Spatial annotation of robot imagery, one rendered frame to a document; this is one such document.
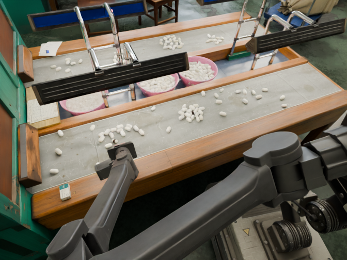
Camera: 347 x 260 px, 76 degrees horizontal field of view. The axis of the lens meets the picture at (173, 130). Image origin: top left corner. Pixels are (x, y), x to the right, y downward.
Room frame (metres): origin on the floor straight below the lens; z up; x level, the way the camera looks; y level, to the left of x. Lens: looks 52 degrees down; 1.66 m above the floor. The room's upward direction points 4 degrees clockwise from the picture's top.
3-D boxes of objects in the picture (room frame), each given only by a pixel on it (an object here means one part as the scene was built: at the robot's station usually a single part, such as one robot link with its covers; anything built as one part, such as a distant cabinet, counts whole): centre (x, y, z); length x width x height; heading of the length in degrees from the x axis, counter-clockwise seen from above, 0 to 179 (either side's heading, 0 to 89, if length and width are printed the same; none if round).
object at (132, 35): (1.66, 0.21, 0.67); 1.81 x 0.12 x 0.19; 116
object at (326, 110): (0.67, -0.27, 0.67); 1.81 x 0.12 x 0.19; 116
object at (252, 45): (1.15, -0.63, 1.08); 0.62 x 0.08 x 0.07; 116
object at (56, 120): (0.81, 0.71, 0.77); 0.33 x 0.15 x 0.01; 26
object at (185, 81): (1.22, -0.13, 0.72); 0.27 x 0.27 x 0.10
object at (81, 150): (0.86, -0.18, 0.73); 1.81 x 0.30 x 0.02; 116
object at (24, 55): (1.09, 0.91, 0.83); 0.30 x 0.06 x 0.07; 26
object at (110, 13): (1.16, 0.45, 0.90); 0.20 x 0.19 x 0.45; 116
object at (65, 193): (0.34, 0.42, 0.77); 0.06 x 0.04 x 0.02; 26
